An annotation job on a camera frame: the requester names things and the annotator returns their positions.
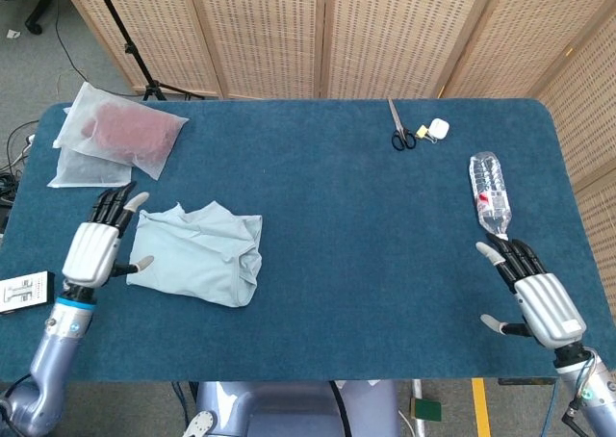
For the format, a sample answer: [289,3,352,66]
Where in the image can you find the black-handled scissors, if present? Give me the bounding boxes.
[387,97,417,151]

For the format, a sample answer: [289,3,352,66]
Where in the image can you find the white perforated bracket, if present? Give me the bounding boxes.
[181,410,218,437]

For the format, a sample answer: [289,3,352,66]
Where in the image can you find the small black white box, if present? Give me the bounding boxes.
[0,270,56,316]

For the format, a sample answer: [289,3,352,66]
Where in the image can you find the green block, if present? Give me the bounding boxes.
[414,398,443,423]

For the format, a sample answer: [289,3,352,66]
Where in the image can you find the black tripod stand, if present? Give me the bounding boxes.
[89,0,206,102]

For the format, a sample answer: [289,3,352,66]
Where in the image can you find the frosted bag with red garment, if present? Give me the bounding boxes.
[52,81,190,182]

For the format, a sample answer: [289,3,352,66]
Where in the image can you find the blue cable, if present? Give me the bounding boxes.
[171,381,193,431]

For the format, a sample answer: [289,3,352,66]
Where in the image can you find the tangled floor cables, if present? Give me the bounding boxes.
[0,118,39,207]

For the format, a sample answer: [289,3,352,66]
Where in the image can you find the black floor cable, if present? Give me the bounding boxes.
[53,3,145,97]

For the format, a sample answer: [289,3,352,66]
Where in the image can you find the light green t-shirt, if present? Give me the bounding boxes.
[125,200,265,309]

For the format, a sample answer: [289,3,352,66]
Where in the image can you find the blue carpeted table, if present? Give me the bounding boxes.
[0,98,616,384]

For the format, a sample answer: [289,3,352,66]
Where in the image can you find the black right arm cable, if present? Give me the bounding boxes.
[561,398,596,437]

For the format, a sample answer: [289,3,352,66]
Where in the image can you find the blue-grey robot torso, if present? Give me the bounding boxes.
[194,380,401,437]

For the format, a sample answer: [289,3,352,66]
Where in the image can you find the black office chair base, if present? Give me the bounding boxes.
[0,0,57,36]

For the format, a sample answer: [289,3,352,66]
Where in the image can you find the yellow floor tape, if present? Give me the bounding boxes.
[471,377,493,437]

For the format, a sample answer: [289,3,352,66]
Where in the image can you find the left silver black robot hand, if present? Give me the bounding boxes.
[61,181,155,289]

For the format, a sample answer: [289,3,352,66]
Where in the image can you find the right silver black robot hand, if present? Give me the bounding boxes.
[475,233,588,350]

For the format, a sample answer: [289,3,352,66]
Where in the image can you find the frosted bag with dark garment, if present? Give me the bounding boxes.
[46,147,132,189]

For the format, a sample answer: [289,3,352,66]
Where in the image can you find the black torso cable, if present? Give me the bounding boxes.
[328,381,351,437]

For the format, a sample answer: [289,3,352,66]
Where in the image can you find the clear plastic water bottle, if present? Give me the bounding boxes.
[469,150,512,240]

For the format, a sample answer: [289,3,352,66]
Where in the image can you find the metal table leg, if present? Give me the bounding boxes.
[411,379,427,437]

